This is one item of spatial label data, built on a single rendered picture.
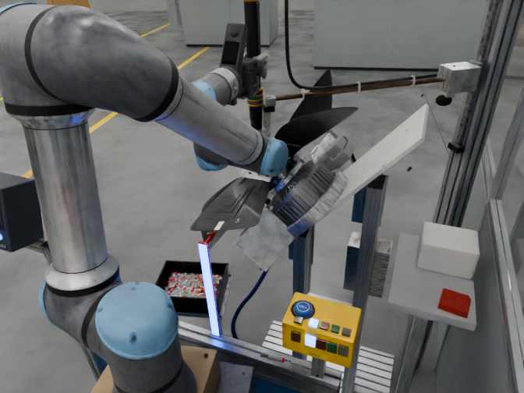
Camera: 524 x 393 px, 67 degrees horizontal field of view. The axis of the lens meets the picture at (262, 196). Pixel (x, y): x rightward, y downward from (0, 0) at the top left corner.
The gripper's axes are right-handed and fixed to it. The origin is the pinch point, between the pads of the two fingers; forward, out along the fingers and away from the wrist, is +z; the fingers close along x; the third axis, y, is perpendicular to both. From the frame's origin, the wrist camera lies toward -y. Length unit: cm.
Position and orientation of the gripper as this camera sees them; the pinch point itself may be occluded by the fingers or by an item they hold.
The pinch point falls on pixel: (257, 53)
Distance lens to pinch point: 110.5
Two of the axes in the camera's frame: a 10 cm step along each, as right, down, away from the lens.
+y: 0.4, 8.4, 5.4
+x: 9.3, 1.7, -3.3
